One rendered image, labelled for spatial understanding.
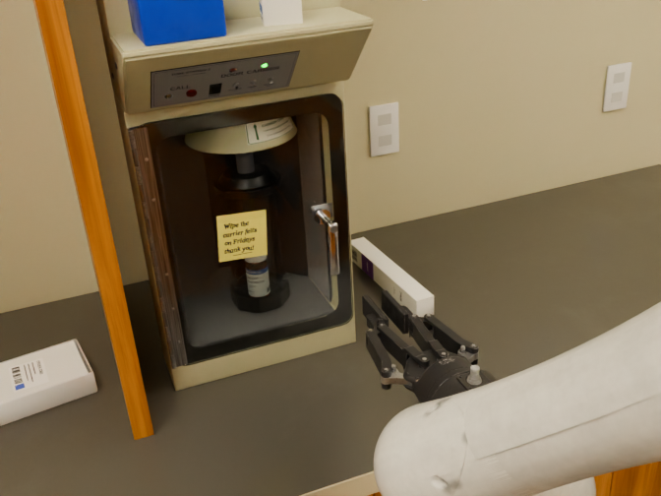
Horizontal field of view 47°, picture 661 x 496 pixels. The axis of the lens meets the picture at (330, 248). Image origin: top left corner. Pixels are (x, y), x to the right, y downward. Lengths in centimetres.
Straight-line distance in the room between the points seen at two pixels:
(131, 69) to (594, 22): 125
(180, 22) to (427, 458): 58
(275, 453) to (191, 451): 12
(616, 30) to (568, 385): 150
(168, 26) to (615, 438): 66
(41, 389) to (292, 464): 43
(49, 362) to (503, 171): 112
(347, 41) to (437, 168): 81
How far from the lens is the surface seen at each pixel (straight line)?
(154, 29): 93
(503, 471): 60
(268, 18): 100
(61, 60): 95
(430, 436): 63
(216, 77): 100
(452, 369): 86
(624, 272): 159
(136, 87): 98
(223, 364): 126
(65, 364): 133
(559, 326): 140
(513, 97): 184
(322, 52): 102
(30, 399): 129
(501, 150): 186
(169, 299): 116
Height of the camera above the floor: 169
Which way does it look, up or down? 27 degrees down
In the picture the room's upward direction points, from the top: 4 degrees counter-clockwise
